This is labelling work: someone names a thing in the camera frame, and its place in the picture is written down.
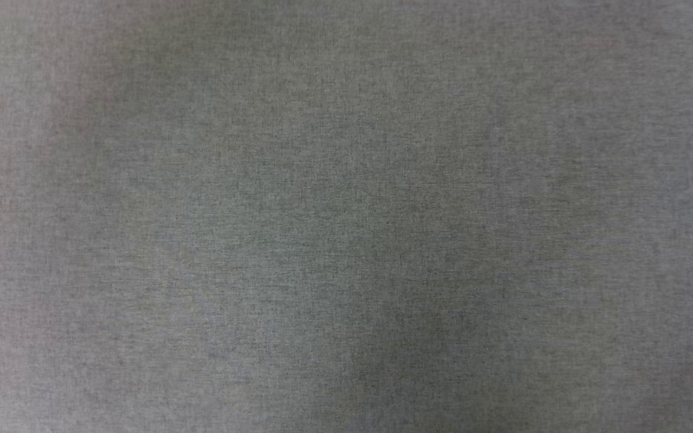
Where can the grey fabric sofa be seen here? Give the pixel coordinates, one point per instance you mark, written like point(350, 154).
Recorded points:
point(346, 216)

